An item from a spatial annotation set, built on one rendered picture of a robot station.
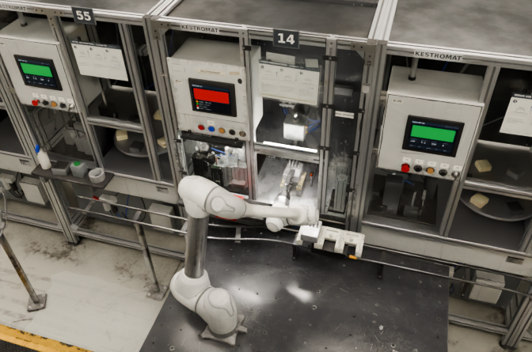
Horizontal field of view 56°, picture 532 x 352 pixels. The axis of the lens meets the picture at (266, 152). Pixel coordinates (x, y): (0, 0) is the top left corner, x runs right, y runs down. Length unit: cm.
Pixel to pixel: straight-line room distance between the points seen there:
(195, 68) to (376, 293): 156
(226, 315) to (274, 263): 57
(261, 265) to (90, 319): 139
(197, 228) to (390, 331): 115
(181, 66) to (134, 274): 189
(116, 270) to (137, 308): 40
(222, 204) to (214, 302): 57
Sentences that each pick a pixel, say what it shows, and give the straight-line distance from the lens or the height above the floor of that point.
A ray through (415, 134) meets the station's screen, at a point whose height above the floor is 161.
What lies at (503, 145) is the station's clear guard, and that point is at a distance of 257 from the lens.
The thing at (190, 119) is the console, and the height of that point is 146.
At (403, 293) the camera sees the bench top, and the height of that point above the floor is 68.
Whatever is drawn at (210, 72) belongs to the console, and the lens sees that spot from 255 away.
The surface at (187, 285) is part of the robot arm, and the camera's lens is 263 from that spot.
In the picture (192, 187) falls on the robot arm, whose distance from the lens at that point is 231.
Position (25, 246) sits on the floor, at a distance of 447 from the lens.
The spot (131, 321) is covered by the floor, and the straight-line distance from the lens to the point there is 374.
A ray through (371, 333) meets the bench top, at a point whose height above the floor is 68.
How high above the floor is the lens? 306
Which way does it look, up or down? 40 degrees down
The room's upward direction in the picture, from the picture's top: 2 degrees counter-clockwise
